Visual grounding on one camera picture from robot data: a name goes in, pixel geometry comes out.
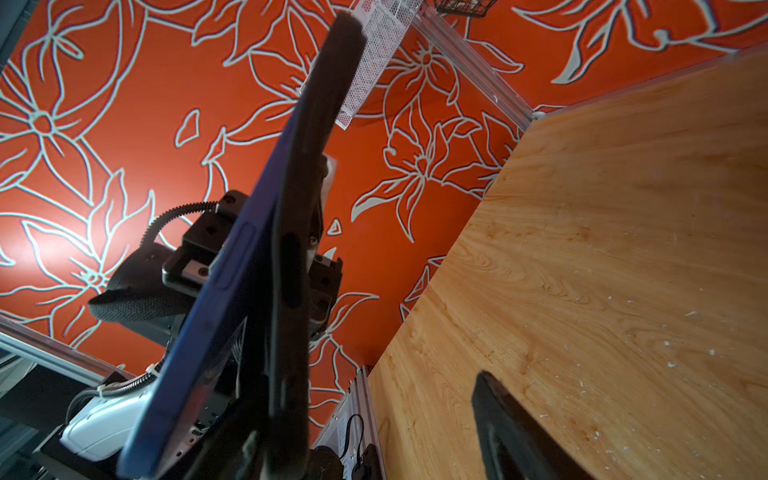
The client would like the black wire wall basket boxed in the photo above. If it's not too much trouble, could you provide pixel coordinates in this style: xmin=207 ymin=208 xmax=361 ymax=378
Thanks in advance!
xmin=434 ymin=0 xmax=496 ymax=18

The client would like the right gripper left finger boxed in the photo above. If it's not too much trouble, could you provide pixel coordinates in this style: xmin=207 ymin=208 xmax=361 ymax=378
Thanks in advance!
xmin=183 ymin=395 xmax=268 ymax=479

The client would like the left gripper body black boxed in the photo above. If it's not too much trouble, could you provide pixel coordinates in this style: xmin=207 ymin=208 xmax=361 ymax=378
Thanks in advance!
xmin=161 ymin=190 xmax=343 ymax=336

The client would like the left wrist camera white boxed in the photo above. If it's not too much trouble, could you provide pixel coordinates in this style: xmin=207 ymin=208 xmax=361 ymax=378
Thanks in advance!
xmin=320 ymin=154 xmax=338 ymax=214

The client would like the black smartphone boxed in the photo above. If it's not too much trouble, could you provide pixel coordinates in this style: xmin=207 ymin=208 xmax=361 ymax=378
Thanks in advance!
xmin=116 ymin=111 xmax=301 ymax=479

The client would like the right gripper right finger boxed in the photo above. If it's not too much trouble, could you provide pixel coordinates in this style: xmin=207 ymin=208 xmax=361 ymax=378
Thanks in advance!
xmin=471 ymin=371 xmax=592 ymax=479

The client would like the white mesh wall basket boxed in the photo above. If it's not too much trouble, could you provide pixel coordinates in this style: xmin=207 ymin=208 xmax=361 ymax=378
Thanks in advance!
xmin=336 ymin=0 xmax=422 ymax=130

